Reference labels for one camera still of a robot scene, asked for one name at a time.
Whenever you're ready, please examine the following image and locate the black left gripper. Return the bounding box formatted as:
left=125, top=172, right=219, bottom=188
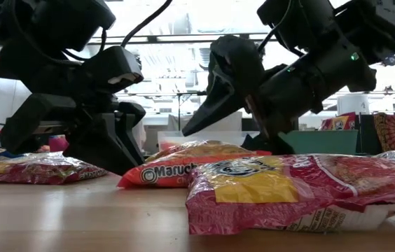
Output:
left=0, top=45, right=147, bottom=176

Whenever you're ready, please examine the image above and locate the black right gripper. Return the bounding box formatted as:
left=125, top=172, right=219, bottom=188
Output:
left=182, top=41, right=377, bottom=155

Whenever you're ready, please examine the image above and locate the red plastic bin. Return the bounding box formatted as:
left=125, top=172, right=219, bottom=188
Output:
left=47, top=134, right=70, bottom=153

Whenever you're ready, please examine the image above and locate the teal plastic bin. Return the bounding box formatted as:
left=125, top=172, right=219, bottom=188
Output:
left=277, top=129, right=360, bottom=155

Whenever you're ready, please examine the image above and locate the clear plastic bin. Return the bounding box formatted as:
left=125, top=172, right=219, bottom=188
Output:
left=157, top=130, right=262, bottom=152

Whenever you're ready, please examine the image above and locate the white column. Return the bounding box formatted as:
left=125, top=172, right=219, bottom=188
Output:
left=336, top=94, right=371, bottom=116

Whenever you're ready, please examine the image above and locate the black partition panel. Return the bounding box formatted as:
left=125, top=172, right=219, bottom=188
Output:
left=357, top=113, right=375, bottom=155

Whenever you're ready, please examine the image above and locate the black overhead beam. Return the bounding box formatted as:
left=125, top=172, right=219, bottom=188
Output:
left=0, top=31, right=395, bottom=46

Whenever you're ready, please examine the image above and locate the orange mandala tapestry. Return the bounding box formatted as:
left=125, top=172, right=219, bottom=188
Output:
left=373, top=112, right=395, bottom=152

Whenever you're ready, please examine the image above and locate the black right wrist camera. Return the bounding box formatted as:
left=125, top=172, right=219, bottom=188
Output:
left=208, top=34, right=265, bottom=92

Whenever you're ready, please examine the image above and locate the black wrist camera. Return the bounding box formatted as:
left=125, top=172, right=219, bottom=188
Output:
left=80, top=45, right=145, bottom=95
left=208, top=34, right=265, bottom=92

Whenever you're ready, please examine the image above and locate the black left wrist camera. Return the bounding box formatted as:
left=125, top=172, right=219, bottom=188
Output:
left=80, top=45, right=145, bottom=95

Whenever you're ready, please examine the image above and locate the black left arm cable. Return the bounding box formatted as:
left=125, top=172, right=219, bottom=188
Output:
left=62, top=0, right=174, bottom=62

